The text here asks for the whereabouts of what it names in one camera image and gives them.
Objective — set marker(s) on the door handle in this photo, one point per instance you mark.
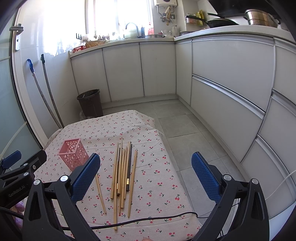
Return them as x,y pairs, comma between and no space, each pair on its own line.
17,30

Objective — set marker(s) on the wicker basket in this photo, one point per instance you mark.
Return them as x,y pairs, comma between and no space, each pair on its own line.
90,44

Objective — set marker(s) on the dark handled mop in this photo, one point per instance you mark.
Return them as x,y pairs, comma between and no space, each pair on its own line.
50,91

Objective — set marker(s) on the steel cooking pot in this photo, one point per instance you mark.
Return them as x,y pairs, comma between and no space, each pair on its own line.
259,17

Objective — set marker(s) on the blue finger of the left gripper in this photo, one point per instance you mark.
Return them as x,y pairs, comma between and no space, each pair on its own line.
9,161

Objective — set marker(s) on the white electric kettle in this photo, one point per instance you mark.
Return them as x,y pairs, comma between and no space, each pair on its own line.
174,31

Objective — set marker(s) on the black wok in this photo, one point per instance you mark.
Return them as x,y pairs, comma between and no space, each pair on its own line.
219,22

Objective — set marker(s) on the white water heater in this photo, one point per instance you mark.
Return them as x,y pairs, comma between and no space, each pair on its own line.
165,2

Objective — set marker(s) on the pink perforated utensil holder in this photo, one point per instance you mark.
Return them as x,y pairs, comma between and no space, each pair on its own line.
73,153

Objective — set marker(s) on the black chopstick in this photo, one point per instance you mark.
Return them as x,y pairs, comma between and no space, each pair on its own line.
128,167
118,171

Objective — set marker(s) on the blue handled mop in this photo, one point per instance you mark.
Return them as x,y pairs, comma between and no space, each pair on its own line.
31,67

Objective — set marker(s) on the dark brown trash bin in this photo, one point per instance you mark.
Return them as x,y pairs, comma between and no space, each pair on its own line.
90,103

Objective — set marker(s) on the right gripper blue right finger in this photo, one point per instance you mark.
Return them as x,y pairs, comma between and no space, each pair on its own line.
207,178

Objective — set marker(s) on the white kitchen cabinets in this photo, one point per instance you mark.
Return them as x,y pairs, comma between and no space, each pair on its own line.
228,93

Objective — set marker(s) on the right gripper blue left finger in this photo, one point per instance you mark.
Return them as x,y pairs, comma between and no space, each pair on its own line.
82,177

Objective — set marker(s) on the long bamboo chopstick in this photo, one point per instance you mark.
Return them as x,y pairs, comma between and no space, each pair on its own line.
115,184

